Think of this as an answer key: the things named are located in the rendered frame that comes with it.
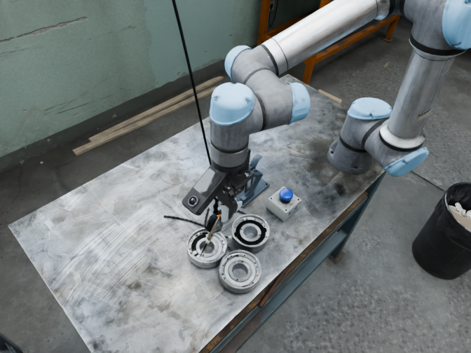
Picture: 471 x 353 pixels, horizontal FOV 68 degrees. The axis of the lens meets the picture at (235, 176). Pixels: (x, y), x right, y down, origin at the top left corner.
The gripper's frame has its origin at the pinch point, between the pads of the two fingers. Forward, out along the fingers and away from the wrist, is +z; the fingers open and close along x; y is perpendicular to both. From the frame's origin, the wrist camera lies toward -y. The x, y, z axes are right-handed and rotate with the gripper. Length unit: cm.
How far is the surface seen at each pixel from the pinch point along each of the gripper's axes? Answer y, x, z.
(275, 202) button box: 20.3, -3.5, 8.7
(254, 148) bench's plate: 36.8, 18.3, 13.3
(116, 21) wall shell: 72, 154, 27
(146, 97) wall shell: 84, 153, 86
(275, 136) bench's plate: 47, 17, 13
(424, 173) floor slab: 171, -27, 93
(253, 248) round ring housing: 4.8, -8.4, 9.8
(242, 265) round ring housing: -0.3, -9.2, 11.0
